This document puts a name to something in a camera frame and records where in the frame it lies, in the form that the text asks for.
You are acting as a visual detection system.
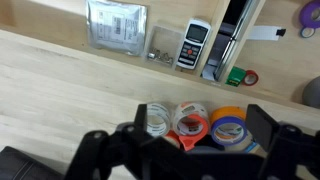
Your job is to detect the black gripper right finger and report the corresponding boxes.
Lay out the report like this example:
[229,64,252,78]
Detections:
[246,104,320,180]

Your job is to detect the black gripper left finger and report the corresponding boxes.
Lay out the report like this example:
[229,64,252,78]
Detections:
[64,103,158,180]

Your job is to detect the beige masking tape roll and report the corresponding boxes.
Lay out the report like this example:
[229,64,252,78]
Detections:
[229,133,261,154]

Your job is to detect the clear printed tape roll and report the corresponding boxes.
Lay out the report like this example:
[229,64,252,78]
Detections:
[145,102,172,138]

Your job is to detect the small red tape roll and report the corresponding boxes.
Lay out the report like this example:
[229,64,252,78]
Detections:
[242,69,260,87]

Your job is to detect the tape roll orange dispenser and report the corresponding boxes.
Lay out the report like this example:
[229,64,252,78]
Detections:
[171,101,211,152]

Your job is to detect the metal drawer slide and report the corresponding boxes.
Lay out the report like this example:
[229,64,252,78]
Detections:
[213,0,258,81]

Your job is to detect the purple tape roll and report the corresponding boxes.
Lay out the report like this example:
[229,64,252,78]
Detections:
[298,0,320,29]

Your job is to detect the white front wooden drawer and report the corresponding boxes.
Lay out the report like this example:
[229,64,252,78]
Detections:
[0,0,231,86]

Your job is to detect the small green box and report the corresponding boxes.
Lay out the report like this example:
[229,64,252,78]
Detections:
[225,66,247,88]

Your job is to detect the small metal screws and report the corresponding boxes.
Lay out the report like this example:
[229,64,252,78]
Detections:
[148,49,174,64]

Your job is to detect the clear plastic box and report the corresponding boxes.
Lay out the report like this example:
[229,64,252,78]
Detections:
[146,23,184,68]

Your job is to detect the white handheld meter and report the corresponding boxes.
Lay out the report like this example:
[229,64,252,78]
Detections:
[175,18,213,71]

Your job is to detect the white label strip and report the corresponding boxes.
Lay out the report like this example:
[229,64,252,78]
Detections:
[248,25,287,42]

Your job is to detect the clear plastic bag with label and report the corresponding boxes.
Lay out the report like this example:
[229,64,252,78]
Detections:
[85,0,148,57]

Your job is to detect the black bag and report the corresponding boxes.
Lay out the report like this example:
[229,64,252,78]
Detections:
[0,145,64,180]

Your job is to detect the small blue tape ring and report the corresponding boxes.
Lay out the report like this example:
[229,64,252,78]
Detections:
[299,26,316,39]

